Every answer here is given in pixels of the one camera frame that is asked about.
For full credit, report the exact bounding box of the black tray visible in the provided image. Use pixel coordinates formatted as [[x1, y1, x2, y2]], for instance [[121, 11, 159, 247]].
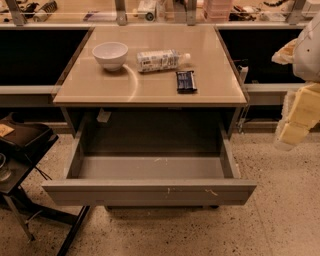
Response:
[[0, 113, 53, 151]]

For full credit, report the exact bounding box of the plastic bottle with label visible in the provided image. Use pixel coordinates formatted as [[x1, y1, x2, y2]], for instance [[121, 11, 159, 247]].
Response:
[[136, 49, 191, 73]]

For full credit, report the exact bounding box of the dark blue snack bar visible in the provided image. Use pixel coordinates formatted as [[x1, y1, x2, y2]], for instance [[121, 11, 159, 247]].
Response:
[[176, 71, 197, 94]]

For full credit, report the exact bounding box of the white ceramic bowl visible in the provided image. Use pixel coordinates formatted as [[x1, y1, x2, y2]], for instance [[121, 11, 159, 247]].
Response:
[[92, 42, 128, 71]]

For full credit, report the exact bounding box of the glass cup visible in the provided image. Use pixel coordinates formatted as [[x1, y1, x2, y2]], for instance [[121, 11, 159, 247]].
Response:
[[0, 153, 11, 182]]

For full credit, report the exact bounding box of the grey drawer cabinet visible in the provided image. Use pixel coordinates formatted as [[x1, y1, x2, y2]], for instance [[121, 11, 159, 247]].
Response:
[[52, 24, 250, 210]]

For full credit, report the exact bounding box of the black side stand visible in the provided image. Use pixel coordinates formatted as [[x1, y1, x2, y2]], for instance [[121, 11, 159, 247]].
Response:
[[0, 113, 93, 256]]

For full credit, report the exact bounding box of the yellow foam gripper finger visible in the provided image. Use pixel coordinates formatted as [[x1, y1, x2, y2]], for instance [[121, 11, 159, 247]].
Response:
[[271, 39, 297, 65], [274, 83, 320, 151]]

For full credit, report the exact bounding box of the grey top drawer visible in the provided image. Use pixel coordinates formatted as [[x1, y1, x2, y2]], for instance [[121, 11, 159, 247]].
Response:
[[43, 111, 256, 207]]

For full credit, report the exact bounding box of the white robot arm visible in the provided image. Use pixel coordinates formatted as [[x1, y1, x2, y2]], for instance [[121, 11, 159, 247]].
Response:
[[271, 13, 320, 151]]

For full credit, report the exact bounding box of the pink plastic basket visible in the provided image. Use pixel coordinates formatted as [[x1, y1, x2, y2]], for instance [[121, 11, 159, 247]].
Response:
[[203, 0, 233, 22]]

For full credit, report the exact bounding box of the white tape dispenser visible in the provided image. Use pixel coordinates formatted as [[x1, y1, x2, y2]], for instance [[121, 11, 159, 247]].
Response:
[[133, 0, 156, 22]]

